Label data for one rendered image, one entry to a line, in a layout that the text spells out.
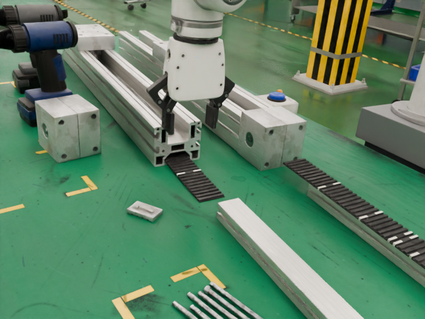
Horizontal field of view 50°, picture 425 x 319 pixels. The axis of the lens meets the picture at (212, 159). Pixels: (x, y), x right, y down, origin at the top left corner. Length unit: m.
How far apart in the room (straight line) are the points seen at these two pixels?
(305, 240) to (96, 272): 0.32
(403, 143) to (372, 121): 0.09
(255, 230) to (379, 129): 0.52
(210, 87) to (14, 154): 0.42
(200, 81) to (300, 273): 0.35
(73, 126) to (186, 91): 0.25
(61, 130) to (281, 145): 0.42
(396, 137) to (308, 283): 0.56
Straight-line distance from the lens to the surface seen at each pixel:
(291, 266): 0.64
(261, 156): 0.90
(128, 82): 1.21
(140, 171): 0.89
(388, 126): 1.10
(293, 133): 0.93
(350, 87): 4.24
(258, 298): 0.63
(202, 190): 0.82
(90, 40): 1.38
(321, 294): 0.61
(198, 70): 0.77
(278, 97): 1.13
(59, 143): 0.91
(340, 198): 0.80
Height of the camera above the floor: 1.21
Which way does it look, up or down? 27 degrees down
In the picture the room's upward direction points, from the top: 5 degrees clockwise
